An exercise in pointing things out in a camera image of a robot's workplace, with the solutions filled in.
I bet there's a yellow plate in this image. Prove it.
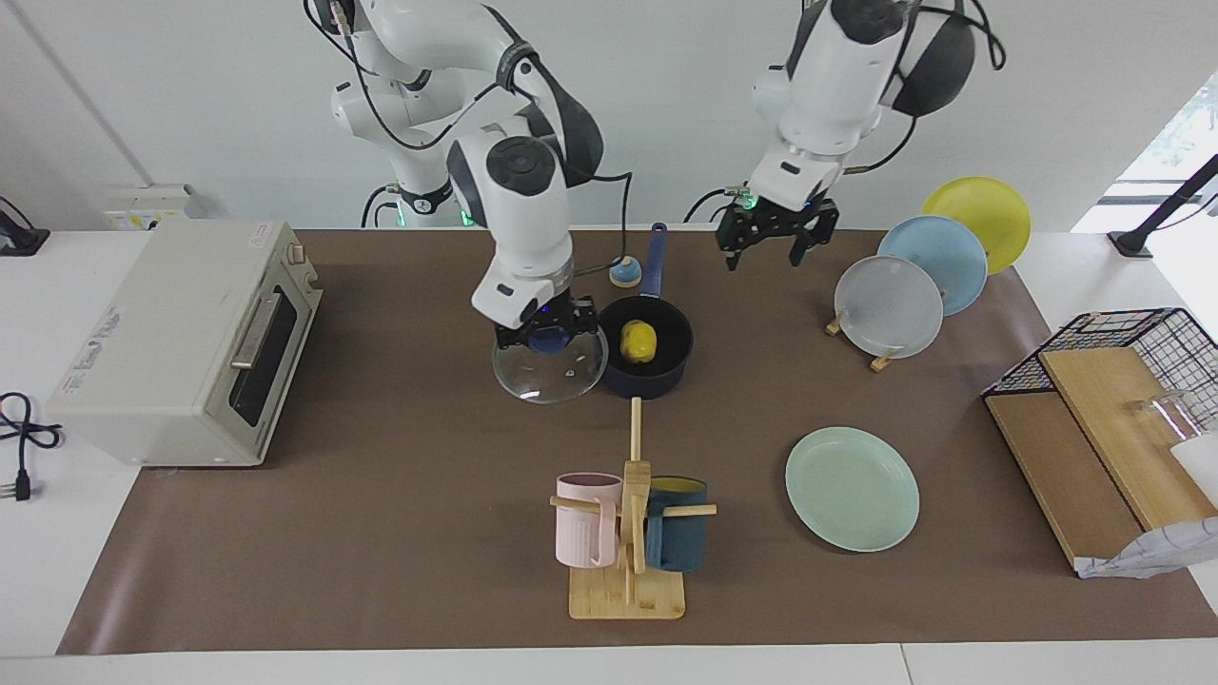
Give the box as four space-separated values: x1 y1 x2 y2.
921 176 1031 275

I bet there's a dark teal mug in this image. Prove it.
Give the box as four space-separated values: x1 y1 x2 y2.
645 476 709 573

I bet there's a gray plate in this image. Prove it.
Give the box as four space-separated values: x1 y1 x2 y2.
835 255 945 360

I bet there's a black wire basket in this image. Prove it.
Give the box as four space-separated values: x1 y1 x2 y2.
983 307 1218 429

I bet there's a black stand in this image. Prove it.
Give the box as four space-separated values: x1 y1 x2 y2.
0 195 50 256
1109 152 1218 258

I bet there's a pink mug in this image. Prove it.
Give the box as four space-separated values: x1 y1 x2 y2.
556 473 624 569

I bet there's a beige toaster oven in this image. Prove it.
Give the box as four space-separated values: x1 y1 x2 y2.
46 221 323 467

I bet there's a black power cord with plug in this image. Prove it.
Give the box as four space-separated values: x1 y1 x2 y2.
0 392 64 503

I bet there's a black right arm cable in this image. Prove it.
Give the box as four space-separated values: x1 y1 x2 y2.
569 169 635 279

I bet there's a brown table mat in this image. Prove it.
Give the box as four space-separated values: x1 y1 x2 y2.
57 228 1218 656

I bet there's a pale green plate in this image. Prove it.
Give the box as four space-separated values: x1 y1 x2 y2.
785 426 921 553

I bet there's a wooden wire basket shelf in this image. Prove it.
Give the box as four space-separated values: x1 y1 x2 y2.
985 347 1218 572

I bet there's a clear glass cup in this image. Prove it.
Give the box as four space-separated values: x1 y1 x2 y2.
1128 390 1202 450

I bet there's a yellow potato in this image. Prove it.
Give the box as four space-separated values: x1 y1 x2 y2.
620 321 659 365

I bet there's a wooden mug tree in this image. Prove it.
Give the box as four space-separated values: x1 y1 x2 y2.
550 398 717 621

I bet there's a white crumpled bag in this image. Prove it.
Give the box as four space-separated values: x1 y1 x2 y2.
1075 519 1218 579

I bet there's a light blue plate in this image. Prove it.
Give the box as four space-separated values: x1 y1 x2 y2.
877 216 989 317

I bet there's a glass lid with blue knob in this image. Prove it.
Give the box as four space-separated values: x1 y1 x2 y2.
492 323 610 405

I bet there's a black pot with purple handle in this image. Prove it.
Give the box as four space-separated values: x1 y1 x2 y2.
598 224 696 401

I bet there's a wooden plate rack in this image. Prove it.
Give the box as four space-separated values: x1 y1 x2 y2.
825 304 900 372

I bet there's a white plastic container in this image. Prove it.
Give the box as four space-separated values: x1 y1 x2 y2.
1170 433 1218 507

